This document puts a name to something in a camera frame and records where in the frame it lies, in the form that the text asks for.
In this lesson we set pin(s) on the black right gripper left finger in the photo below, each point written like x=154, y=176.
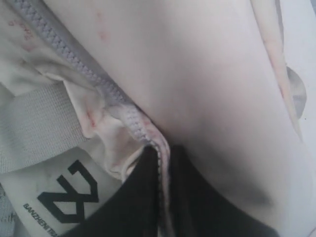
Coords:
x=133, y=211

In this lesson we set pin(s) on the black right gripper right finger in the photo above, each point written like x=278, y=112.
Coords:
x=198, y=210

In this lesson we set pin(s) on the white canvas zipper bag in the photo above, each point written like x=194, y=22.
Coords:
x=86, y=85

